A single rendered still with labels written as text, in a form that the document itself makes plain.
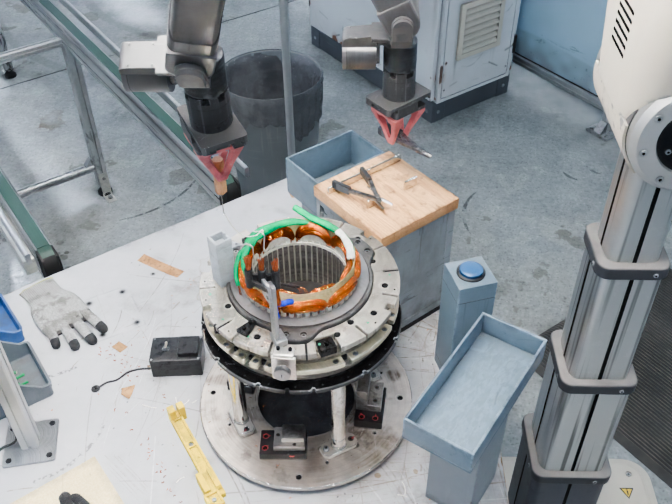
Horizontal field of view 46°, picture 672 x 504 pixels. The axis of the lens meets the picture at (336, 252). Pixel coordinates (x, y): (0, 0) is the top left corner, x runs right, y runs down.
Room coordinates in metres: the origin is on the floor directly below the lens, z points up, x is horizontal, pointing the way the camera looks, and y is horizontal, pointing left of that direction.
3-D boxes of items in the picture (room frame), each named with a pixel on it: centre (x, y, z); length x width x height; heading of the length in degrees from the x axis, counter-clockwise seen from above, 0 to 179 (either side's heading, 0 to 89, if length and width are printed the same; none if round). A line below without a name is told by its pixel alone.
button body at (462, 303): (1.00, -0.23, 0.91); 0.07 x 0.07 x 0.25; 15
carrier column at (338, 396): (0.81, 0.00, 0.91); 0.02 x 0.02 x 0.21
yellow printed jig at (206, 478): (0.80, 0.25, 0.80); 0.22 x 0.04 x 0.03; 28
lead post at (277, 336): (0.79, 0.09, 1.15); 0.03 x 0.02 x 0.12; 27
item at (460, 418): (0.74, -0.20, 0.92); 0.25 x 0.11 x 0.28; 145
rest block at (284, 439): (0.81, 0.08, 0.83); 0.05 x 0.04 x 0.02; 89
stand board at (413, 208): (1.19, -0.09, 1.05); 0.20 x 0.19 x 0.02; 37
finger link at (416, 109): (1.23, -0.12, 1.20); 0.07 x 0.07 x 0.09; 38
